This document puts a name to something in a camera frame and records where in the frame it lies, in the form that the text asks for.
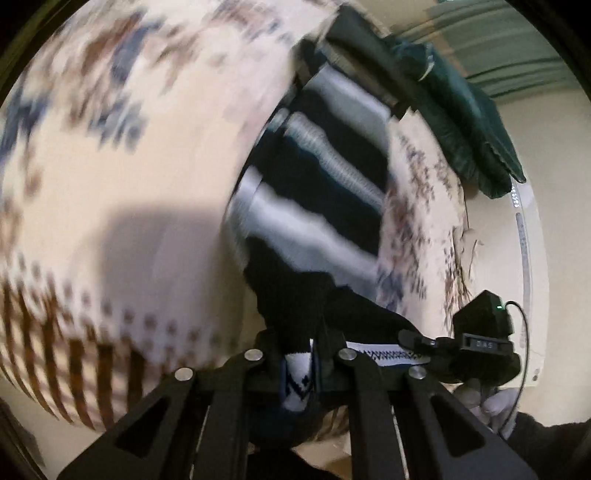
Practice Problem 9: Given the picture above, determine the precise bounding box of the black white striped sock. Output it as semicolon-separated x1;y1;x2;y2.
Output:
225;37;437;448

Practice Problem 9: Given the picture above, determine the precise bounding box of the white floral bed sheet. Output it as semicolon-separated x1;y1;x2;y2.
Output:
0;0;483;437

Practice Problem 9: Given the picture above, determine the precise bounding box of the grey-green curtain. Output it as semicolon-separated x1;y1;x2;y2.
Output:
392;0;580;99

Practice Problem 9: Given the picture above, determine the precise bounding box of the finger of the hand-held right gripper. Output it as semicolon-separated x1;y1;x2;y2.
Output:
398;329;463;359

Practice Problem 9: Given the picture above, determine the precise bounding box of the person's right hand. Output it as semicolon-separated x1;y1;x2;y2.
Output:
454;377;523;440

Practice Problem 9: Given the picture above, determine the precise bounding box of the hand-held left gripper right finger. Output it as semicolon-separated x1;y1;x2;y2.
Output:
314;331;539;480

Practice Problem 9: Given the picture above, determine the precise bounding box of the person's right forearm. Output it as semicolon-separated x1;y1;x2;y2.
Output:
502;410;591;480

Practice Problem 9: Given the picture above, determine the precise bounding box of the dark green cloth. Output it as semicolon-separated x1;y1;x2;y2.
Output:
325;4;528;200

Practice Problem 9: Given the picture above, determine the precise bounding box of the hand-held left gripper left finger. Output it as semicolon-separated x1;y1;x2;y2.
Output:
58;330;283;480

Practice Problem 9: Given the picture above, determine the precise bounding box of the black cable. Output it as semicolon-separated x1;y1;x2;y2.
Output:
505;300;533;432

